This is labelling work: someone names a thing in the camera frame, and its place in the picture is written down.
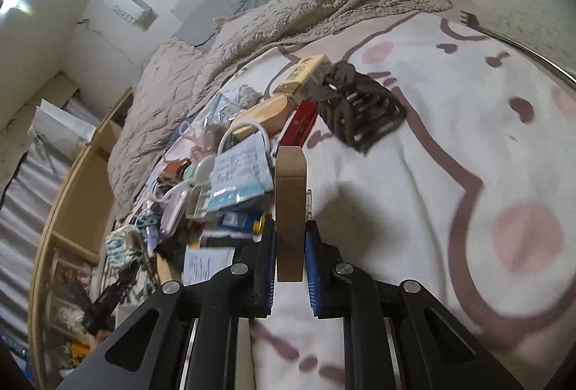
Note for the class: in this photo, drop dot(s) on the dark brown hair claw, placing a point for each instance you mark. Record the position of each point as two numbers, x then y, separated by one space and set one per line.
355 111

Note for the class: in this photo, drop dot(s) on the red slim box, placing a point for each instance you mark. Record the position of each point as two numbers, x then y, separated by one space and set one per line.
299 122

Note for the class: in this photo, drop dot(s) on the printed bed sheet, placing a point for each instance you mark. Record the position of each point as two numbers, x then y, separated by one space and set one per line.
427 174

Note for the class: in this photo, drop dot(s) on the black slim box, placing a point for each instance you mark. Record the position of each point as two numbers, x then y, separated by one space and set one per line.
225 241

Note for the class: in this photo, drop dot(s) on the yellow small box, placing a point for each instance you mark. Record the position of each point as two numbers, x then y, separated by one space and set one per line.
306 73

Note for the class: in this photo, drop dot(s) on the pale blue curtain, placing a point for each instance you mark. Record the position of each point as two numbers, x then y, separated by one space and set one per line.
22 214

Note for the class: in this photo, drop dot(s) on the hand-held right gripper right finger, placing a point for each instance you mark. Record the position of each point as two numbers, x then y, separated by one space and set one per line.
315 277

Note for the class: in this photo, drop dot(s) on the oval wooden box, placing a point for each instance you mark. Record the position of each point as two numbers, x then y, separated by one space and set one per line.
265 113

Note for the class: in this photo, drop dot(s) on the clear zip bag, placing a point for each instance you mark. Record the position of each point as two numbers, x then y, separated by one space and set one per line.
243 95

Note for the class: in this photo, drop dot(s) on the crocheted pouch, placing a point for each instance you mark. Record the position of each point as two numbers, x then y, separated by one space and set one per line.
121 246

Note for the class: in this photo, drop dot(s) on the pale round compact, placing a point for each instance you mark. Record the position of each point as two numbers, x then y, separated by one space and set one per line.
202 168

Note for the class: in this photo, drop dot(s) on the dark tassel charm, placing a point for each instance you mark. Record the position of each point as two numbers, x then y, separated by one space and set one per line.
112 291

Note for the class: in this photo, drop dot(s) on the beige organizer tray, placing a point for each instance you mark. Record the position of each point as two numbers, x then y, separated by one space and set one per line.
198 203

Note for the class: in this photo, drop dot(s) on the clear plastic case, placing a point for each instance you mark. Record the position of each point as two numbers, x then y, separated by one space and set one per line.
173 210

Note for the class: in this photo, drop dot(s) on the blue lighter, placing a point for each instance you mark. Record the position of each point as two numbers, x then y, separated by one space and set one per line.
236 220

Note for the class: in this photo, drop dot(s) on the wooden shelf unit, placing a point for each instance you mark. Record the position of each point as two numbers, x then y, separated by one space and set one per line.
81 174

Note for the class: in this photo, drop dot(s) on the beige valance with drawings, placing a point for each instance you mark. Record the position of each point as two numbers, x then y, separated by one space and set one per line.
45 95

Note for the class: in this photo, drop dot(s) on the blue white mask packet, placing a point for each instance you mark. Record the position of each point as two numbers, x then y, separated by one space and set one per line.
238 174
204 266

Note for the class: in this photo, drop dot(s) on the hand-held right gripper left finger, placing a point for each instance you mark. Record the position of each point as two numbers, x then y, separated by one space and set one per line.
268 268

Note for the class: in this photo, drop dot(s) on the beige fluffy blanket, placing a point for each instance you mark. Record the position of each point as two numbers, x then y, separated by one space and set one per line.
315 3

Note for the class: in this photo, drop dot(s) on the carved wooden block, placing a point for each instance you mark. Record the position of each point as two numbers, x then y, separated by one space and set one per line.
290 214

